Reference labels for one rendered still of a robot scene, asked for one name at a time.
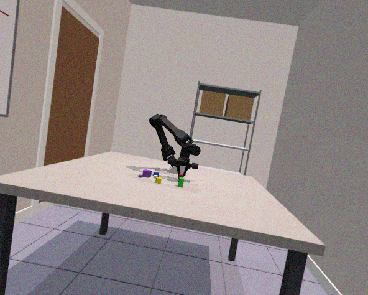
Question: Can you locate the purple block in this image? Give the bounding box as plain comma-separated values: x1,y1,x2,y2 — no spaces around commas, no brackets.
142,169,152,178

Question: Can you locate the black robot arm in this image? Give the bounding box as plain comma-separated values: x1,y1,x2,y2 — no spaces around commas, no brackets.
149,114,201,166

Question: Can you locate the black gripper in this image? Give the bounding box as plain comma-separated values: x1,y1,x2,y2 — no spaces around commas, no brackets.
168,152,198,177

